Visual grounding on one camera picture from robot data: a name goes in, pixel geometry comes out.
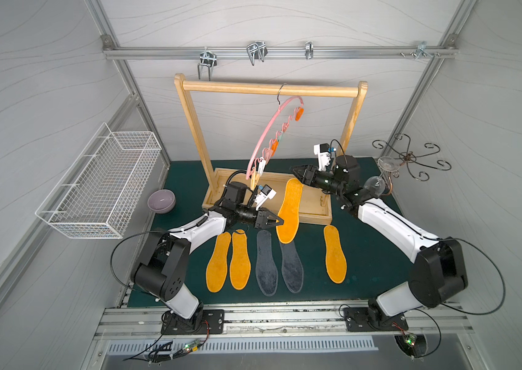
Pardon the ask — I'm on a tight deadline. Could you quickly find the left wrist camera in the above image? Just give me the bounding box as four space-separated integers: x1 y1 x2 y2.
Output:
253 185 276 211

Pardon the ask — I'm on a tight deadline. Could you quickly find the metal hook clip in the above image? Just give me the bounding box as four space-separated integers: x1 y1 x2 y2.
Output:
198 50 218 81
399 42 441 60
305 41 314 60
245 41 268 66

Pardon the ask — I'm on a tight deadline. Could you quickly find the white clothes peg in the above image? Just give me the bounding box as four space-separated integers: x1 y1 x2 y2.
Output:
256 157 266 176

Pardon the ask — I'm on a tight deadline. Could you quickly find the wooden clothes rack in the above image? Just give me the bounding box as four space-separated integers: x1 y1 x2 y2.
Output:
175 73 368 211

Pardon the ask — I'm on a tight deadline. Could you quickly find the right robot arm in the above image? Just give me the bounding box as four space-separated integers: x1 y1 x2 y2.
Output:
290 155 468 331

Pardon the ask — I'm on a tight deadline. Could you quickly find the aluminium top rail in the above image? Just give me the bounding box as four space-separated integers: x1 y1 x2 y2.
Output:
103 37 459 62

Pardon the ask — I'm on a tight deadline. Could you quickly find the wine glass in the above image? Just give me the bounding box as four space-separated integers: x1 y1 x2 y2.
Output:
364 157 400 198

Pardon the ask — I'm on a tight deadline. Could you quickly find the yellow insole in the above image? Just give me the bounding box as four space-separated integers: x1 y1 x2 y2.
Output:
323 225 347 284
276 178 303 245
229 230 252 291
205 232 232 293

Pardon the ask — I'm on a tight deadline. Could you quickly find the pink plastic hanger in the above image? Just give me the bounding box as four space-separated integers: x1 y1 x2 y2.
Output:
245 82 306 181

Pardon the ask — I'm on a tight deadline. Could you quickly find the metal glass holder stand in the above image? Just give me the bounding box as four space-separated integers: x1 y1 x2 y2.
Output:
372 134 452 197

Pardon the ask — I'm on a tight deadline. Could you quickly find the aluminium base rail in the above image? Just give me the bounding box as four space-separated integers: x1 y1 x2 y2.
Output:
94 300 475 340

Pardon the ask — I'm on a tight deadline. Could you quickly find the white wire basket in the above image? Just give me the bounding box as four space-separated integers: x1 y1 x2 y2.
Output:
35 123 162 239

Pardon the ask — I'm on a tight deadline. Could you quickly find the purple bowl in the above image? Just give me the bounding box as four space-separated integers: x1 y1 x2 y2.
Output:
147 189 176 214

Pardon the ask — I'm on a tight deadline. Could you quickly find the dark grey insole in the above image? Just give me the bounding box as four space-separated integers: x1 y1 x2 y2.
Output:
280 241 304 294

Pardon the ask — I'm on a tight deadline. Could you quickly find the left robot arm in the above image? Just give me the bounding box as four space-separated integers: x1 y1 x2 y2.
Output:
130 182 284 333

